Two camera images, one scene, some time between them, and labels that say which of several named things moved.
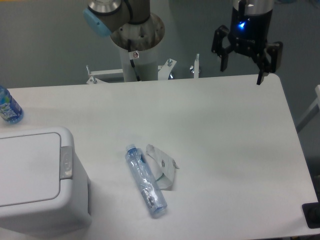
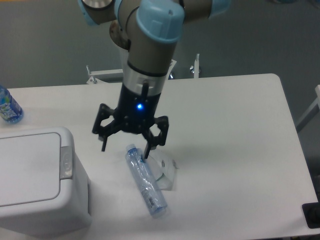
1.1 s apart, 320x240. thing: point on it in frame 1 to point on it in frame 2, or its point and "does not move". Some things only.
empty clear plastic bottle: [153, 197] does not move
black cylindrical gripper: [250, 25] to [136, 112]
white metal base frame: [164, 71] does not move
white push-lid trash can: [44, 190] does not move
